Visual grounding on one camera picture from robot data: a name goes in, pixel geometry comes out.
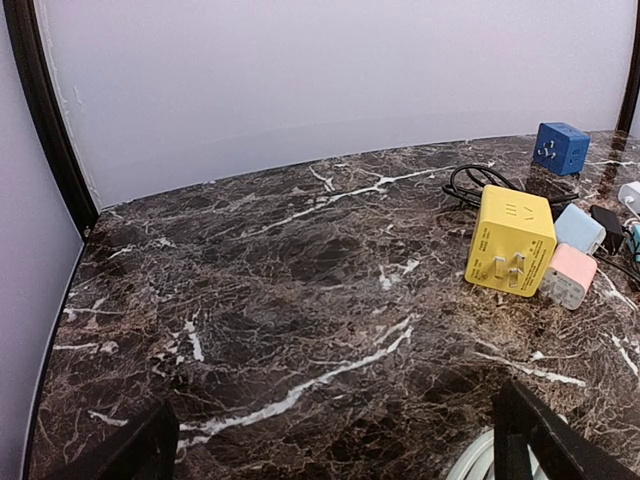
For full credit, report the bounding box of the white USB charger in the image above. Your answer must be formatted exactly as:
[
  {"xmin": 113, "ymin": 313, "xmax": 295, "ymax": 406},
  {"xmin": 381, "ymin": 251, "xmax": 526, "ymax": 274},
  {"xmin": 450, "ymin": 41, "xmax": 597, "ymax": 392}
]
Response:
[{"xmin": 618, "ymin": 181, "xmax": 640, "ymax": 212}]

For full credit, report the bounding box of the white power strip cord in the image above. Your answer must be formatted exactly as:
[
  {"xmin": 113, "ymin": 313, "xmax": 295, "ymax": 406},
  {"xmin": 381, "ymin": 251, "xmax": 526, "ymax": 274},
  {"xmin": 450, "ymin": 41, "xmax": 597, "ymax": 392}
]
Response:
[{"xmin": 447, "ymin": 429, "xmax": 541, "ymax": 480}]

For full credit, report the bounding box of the teal small charger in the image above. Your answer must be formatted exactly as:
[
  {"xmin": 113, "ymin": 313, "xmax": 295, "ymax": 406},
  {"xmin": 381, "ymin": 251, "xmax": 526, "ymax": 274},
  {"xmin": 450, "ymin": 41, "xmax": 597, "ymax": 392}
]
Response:
[{"xmin": 627, "ymin": 224, "xmax": 640, "ymax": 263}]

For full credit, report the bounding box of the light blue USB charger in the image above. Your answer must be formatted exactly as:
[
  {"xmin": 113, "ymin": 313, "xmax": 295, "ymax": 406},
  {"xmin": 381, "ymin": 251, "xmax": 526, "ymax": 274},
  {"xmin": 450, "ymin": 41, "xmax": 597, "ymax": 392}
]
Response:
[{"xmin": 554, "ymin": 204, "xmax": 606, "ymax": 255}]

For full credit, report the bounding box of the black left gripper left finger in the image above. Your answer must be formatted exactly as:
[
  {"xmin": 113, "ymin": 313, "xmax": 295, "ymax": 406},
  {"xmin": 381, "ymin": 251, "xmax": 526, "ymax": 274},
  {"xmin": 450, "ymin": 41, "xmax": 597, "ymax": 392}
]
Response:
[{"xmin": 73, "ymin": 400, "xmax": 179, "ymax": 479}]

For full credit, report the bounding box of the black frame post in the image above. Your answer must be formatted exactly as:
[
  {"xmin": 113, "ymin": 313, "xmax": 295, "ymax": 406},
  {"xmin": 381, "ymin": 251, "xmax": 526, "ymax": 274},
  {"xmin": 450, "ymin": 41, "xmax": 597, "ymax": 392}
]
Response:
[
  {"xmin": 616, "ymin": 1, "xmax": 640, "ymax": 136},
  {"xmin": 1, "ymin": 0, "xmax": 99, "ymax": 239}
]

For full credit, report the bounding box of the dark blue cube adapter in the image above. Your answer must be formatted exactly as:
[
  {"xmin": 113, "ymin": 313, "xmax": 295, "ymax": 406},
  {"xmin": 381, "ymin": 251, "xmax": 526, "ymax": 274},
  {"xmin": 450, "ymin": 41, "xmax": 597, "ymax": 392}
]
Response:
[{"xmin": 533, "ymin": 122, "xmax": 590, "ymax": 176}]

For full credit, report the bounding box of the black frame post left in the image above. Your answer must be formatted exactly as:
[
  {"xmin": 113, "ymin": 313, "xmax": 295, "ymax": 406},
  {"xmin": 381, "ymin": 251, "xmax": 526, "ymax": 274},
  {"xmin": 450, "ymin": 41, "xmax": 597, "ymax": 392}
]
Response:
[{"xmin": 1, "ymin": 0, "xmax": 99, "ymax": 239}]

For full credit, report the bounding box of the pink USB charger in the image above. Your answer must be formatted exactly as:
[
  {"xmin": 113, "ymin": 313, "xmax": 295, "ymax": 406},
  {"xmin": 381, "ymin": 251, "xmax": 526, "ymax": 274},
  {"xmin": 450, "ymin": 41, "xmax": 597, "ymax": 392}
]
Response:
[{"xmin": 538, "ymin": 243, "xmax": 597, "ymax": 310}]

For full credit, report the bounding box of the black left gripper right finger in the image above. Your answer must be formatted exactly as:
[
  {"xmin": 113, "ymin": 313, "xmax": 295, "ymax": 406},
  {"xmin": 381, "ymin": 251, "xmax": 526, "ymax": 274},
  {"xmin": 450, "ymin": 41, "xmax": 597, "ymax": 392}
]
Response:
[{"xmin": 493, "ymin": 380, "xmax": 638, "ymax": 480}]

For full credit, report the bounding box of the yellow cube plug adapter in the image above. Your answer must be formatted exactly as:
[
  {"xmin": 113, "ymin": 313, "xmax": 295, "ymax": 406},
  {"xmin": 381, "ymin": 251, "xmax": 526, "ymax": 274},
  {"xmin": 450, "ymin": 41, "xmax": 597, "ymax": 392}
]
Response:
[{"xmin": 464, "ymin": 185, "xmax": 557, "ymax": 298}]

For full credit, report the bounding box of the black frame post right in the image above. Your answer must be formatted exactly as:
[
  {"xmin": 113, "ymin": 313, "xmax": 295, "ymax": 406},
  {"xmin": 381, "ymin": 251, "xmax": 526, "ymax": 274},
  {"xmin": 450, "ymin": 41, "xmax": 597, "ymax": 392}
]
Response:
[{"xmin": 616, "ymin": 1, "xmax": 640, "ymax": 136}]

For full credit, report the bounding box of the black power adapter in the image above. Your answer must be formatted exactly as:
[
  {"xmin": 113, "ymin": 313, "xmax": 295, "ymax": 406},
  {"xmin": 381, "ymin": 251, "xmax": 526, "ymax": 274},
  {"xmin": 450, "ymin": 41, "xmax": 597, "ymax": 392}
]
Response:
[{"xmin": 590, "ymin": 205, "xmax": 624, "ymax": 255}]

